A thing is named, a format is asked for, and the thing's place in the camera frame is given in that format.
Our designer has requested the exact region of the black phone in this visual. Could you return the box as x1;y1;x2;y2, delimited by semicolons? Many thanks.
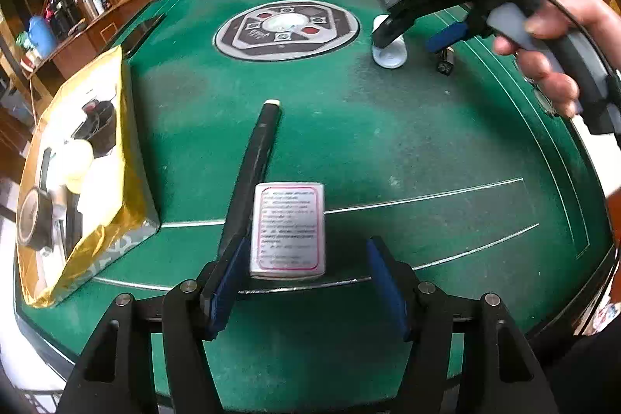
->
121;14;167;61

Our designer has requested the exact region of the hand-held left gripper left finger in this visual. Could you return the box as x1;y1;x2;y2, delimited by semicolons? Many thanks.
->
56;236;252;414

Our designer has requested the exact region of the colourful packet pile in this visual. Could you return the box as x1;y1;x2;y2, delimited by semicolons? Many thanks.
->
589;302;619;332

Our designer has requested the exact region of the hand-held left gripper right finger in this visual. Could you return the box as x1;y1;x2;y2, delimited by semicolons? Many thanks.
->
366;236;559;414

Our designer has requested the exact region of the blue thermos jug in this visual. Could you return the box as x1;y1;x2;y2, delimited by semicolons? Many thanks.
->
26;15;58;58

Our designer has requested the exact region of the yellow cardboard box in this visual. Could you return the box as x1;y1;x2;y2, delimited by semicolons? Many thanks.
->
14;45;162;309

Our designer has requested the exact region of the black tape roll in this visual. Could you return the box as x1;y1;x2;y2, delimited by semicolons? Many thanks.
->
17;187;55;250

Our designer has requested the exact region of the round table control panel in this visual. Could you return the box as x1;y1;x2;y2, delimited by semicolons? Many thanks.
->
213;0;361;63

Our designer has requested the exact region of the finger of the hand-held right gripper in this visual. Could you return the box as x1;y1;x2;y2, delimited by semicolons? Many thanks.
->
371;9;428;51
426;4;491;54

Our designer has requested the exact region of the small white box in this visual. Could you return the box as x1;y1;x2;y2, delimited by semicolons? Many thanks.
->
249;181;327;283

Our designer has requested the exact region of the yellow cylinder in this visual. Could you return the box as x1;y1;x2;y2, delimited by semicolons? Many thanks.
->
51;140;95;194

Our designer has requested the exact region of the white bottle with green print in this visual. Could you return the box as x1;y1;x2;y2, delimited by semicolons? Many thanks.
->
371;14;408;69

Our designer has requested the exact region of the person's right hand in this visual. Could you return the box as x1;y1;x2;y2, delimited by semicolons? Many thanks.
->
492;0;617;120

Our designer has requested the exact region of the black thermos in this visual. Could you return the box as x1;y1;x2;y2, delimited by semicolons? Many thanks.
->
46;0;81;39

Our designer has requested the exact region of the black bar with cream end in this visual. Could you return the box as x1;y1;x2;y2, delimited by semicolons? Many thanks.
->
217;100;282;269

